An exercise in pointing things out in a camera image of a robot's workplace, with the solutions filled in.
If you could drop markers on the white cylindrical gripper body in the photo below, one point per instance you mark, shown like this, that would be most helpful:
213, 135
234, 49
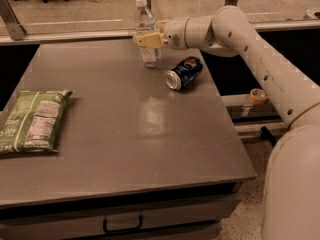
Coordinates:
174, 33

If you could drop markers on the clear plastic tea bottle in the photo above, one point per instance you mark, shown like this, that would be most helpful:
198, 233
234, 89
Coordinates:
145, 23

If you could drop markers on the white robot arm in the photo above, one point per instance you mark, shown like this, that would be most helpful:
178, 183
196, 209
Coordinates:
292, 180

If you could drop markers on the green jalapeno chip bag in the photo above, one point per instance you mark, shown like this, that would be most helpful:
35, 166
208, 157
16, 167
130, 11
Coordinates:
33, 122

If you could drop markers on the blue Pepsi soda can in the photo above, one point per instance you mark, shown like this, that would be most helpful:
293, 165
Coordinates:
183, 73

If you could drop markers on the orange tape roll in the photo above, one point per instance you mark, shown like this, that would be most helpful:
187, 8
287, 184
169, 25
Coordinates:
258, 96

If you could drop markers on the black wheeled stand base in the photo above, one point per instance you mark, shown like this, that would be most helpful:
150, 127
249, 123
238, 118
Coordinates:
267, 135

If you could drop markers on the grey table drawer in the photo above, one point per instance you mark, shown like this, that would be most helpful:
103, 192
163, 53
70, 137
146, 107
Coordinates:
195, 218

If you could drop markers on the left metal glass bracket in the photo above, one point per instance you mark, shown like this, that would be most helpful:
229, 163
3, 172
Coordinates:
15, 30

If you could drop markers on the grey window rail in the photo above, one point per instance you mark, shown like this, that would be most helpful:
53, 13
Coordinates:
35, 39

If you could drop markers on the black drawer handle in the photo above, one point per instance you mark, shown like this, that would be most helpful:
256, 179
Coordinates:
121, 224

